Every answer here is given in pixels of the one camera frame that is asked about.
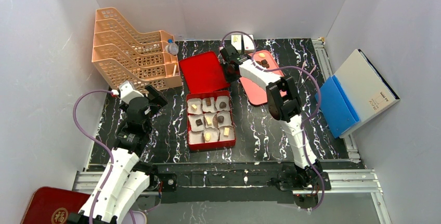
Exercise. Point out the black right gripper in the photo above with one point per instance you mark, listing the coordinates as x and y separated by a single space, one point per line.
230 62

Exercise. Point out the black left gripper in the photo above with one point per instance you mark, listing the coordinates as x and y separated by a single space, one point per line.
151 102

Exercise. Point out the pink plastic tray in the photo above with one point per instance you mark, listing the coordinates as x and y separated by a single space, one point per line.
255 93

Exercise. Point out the red tin lid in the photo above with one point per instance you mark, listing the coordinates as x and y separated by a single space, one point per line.
203 73

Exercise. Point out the red chocolate box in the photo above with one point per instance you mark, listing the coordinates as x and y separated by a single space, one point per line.
195 136

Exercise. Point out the white block chocolate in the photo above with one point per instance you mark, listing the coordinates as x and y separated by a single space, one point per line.
208 120

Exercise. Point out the white rectangular chocolate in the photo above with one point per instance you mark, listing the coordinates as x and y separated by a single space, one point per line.
226 131

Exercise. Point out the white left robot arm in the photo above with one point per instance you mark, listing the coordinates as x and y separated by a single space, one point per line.
125 176

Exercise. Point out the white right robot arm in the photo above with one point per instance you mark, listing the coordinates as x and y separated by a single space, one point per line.
284 105

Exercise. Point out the orange plastic file rack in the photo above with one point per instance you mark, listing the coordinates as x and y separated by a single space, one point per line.
121 53

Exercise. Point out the plastic water bottle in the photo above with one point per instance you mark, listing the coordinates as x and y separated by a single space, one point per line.
172 48

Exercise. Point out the blue folder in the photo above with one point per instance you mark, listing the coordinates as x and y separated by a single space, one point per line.
336 107

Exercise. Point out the dark red round tin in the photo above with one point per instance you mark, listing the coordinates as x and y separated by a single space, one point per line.
53 205

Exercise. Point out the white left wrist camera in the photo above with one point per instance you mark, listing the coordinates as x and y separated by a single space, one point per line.
128 92

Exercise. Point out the aluminium rail frame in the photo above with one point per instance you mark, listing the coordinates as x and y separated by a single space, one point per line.
241 173

